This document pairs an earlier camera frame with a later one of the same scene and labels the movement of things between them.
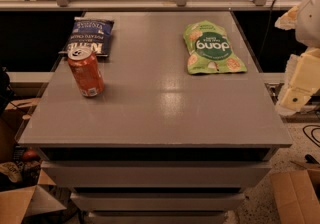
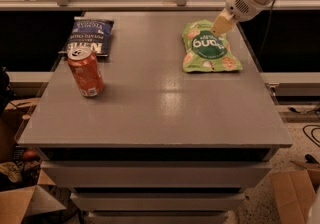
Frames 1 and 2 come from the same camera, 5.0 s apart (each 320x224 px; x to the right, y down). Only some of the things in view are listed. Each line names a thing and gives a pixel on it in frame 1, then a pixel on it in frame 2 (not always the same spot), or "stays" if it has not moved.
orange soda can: x=86 y=71 stays
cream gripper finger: x=303 y=80 to x=238 y=5
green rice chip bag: x=209 y=50 stays
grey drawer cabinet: x=159 y=145 stays
